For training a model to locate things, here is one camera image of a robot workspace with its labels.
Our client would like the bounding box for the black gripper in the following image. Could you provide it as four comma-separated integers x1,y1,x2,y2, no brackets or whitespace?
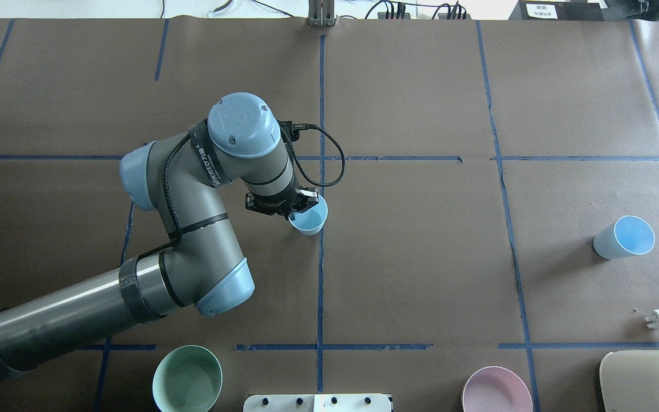
245,186,319,221

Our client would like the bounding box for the light blue cup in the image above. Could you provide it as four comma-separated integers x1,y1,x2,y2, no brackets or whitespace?
593,215,656,260
288,195,328,236

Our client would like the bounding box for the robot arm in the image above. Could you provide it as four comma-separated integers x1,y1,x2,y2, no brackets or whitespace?
0,92,321,383

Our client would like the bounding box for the green bowl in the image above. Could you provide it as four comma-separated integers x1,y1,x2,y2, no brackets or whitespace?
152,345,223,411

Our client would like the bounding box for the pink bowl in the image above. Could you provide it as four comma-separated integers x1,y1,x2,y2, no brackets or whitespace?
460,367,534,411

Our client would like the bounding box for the black box with label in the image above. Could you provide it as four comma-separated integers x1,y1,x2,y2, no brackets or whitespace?
508,1,604,21

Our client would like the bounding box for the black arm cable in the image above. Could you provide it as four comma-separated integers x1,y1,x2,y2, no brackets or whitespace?
161,121,346,258

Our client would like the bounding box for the aluminium frame post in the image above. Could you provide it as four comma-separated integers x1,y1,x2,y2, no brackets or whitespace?
307,0,337,27

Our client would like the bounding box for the white pillar base plate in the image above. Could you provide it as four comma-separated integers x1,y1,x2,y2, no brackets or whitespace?
243,393,394,411

